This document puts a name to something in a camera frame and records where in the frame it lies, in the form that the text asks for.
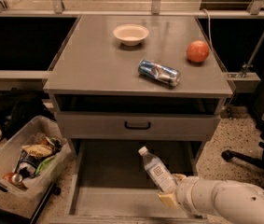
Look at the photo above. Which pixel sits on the open grey middle drawer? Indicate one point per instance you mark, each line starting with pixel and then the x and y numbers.
pixel 111 186

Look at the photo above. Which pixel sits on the grey drawer cabinet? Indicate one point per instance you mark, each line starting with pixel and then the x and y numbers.
pixel 96 73

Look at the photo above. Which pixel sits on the crushed blue soda can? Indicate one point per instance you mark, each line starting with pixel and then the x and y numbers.
pixel 161 73

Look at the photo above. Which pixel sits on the black drawer handle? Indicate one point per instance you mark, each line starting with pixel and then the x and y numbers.
pixel 137 126

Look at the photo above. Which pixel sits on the clear plastic storage bin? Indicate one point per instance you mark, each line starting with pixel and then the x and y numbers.
pixel 11 150

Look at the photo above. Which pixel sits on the red apple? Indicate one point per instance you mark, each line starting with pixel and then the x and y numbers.
pixel 197 51

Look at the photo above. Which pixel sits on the black backpack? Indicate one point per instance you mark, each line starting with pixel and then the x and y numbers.
pixel 17 107

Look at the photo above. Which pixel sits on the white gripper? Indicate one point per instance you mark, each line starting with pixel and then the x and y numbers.
pixel 185 190

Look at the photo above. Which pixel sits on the white bowl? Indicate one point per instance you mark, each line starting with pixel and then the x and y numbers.
pixel 130 34

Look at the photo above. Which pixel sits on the green snack bag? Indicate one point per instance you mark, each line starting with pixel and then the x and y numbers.
pixel 44 165

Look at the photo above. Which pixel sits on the metal diagonal rod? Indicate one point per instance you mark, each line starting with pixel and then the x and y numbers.
pixel 247 65

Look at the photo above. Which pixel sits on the yellow chip bag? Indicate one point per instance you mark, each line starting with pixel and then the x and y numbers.
pixel 38 151

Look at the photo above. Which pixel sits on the red soda can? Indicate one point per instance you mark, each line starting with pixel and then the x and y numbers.
pixel 13 178

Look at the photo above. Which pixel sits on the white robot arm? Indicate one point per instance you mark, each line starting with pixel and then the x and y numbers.
pixel 237 202

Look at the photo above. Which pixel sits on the blue white snack bag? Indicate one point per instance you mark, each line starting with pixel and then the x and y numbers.
pixel 27 165

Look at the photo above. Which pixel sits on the closed grey drawer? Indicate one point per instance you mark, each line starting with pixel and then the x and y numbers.
pixel 111 126

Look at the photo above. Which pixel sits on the clear plastic water bottle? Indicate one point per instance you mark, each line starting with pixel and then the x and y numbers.
pixel 157 171

